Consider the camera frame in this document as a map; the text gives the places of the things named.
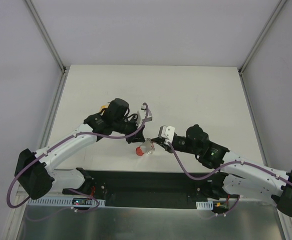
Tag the yellow key tag with keys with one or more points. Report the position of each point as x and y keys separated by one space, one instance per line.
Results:
x=104 y=106

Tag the white cable duct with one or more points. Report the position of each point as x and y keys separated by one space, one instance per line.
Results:
x=205 y=205
x=70 y=201

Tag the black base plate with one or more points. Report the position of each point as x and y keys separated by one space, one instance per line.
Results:
x=161 y=190

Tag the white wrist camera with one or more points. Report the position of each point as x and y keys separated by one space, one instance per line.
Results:
x=167 y=133
x=144 y=115

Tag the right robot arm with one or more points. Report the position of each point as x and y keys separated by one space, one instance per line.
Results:
x=240 y=176

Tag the left aluminium frame post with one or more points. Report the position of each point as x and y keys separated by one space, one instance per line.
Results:
x=45 y=35

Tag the right white cable duct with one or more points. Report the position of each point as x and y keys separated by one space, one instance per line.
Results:
x=205 y=205

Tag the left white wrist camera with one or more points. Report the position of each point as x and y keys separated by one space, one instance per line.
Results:
x=144 y=115

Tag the left white cable duct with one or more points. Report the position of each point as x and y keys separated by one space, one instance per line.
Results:
x=70 y=201

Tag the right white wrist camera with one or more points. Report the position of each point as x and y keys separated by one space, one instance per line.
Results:
x=167 y=133

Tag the red-handled metal keyring organizer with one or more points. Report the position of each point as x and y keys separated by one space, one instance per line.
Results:
x=147 y=147

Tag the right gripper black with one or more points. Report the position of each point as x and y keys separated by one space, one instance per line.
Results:
x=166 y=145

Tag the right aluminium frame post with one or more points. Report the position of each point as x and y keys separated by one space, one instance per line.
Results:
x=262 y=35

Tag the aluminium frame post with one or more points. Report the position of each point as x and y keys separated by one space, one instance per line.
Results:
x=45 y=35
x=262 y=35

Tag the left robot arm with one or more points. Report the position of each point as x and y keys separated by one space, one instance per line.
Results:
x=37 y=172

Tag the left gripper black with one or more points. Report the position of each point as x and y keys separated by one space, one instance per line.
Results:
x=137 y=132

